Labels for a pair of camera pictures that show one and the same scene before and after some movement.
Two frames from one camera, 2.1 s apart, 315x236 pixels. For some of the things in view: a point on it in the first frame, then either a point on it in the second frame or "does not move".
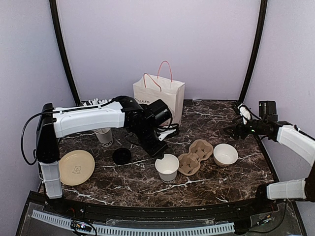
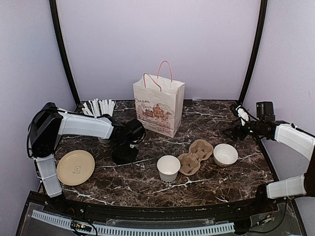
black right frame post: [256, 49] does not move
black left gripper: [154, 151] -> [114, 151]
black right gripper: [236, 132] does not move
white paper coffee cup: [167, 167] does not move
